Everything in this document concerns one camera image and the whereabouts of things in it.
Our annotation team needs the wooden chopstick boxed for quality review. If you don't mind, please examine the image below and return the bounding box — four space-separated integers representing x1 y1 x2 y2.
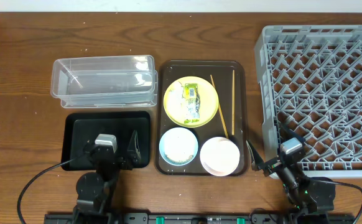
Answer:
231 70 235 135
210 74 229 139

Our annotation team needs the grey dishwasher rack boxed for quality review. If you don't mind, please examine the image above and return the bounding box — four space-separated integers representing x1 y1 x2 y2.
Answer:
254 25 362 179

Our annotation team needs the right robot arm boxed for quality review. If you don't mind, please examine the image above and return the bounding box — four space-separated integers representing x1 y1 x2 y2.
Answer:
246 124 335 223

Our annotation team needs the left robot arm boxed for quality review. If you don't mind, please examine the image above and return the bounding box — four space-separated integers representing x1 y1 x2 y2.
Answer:
72 130 141 223

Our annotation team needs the green yellow snack wrapper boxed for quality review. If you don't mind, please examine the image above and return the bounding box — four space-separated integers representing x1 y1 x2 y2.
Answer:
183 83 200 124

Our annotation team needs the dark brown serving tray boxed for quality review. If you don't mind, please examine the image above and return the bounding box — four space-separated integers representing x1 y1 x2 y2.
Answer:
155 60 249 176

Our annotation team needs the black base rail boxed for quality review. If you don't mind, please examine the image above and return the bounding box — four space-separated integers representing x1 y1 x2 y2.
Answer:
44 213 355 224

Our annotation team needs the black plastic tray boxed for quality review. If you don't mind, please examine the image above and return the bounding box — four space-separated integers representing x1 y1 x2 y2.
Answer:
61 111 151 168

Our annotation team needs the left black cable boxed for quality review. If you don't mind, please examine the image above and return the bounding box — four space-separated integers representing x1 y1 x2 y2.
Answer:
16 157 90 224

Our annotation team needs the light blue bowl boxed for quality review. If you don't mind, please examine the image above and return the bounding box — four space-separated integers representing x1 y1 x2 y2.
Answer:
159 127 198 166

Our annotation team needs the clear plastic waste bin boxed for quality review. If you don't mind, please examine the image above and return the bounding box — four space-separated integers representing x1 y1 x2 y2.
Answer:
51 55 159 108

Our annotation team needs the pink white bowl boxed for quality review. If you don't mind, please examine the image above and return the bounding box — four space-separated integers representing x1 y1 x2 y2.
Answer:
200 137 240 177

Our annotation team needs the yellow round plate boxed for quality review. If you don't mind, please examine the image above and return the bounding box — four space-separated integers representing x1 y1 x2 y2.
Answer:
163 77 218 128

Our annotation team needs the white tissue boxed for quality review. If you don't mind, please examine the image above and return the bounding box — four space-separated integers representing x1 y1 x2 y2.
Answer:
167 82 184 119

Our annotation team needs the black cable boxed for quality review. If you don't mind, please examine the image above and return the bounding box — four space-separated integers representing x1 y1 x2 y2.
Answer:
320 179 362 224
16 157 90 224

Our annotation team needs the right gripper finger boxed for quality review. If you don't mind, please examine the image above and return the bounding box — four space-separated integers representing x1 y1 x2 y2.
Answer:
280 123 305 145
246 140 264 171

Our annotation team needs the right black cable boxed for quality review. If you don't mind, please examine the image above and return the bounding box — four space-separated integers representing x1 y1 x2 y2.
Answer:
320 179 362 224

